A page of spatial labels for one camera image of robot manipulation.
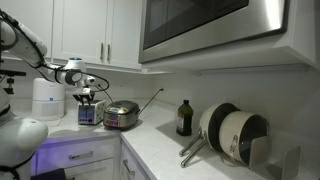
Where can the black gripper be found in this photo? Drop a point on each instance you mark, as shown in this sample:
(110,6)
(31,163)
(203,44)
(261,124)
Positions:
(85,91)

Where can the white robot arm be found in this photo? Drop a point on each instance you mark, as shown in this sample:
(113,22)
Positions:
(23,43)

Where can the white air purifier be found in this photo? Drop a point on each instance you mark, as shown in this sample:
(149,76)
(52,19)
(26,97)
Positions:
(48,96)

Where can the silver rice cooker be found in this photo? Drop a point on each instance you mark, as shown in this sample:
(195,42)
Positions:
(120,115)

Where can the white drawer front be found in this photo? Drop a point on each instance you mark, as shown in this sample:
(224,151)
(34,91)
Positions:
(60,151)

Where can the white upper cabinet door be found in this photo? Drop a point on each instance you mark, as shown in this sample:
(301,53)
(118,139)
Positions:
(30,16)
(125,33)
(80,30)

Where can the dark green bottle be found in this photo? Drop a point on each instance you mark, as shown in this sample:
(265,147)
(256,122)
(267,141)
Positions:
(184,120)

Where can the cream frying pan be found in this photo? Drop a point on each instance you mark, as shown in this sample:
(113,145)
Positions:
(213,123)

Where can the stainless steel microwave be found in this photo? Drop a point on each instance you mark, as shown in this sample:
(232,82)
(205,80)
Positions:
(213,23)

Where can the cream pot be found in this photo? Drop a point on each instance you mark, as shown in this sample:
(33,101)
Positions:
(243,136)

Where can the grey pan rack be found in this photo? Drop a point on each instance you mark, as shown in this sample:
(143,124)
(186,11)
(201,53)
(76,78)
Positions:
(290,163)

